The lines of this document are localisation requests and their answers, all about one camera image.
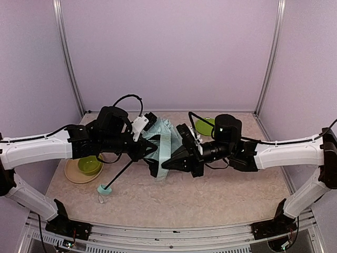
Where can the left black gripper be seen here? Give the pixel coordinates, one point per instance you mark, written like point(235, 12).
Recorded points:
point(136, 148)

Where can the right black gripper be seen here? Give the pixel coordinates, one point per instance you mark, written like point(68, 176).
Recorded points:
point(192, 154)

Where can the mint green folding umbrella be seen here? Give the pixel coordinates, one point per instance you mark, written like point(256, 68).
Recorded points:
point(167, 141)

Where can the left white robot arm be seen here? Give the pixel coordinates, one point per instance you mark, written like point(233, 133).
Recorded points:
point(111, 132)

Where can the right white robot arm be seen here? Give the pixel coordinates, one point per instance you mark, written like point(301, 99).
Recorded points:
point(251, 155)

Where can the green plate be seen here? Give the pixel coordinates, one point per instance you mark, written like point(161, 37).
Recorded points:
point(204, 128)

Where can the green bowl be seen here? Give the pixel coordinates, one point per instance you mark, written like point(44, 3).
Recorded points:
point(89, 166)

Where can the beige plate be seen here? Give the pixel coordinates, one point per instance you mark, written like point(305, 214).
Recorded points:
point(74, 175)

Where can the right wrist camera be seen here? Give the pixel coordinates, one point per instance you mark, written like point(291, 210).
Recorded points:
point(190, 140)

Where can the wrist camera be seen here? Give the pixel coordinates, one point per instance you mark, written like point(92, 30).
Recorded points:
point(142, 123)
point(190, 140)

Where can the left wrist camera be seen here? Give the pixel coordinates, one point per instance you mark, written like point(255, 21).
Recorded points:
point(142, 123)

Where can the aluminium front rail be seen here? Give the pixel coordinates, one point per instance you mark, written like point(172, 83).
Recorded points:
point(114, 238)

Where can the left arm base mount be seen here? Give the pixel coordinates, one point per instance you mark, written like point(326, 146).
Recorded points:
point(64, 226)

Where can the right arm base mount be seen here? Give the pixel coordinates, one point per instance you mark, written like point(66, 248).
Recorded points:
point(279, 225)

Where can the left aluminium frame post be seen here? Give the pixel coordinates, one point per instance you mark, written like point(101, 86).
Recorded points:
point(57, 6)

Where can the aluminium frame post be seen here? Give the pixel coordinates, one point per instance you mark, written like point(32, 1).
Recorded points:
point(57, 6)
point(272, 56)

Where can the right aluminium frame post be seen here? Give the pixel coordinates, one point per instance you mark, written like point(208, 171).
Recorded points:
point(272, 56)

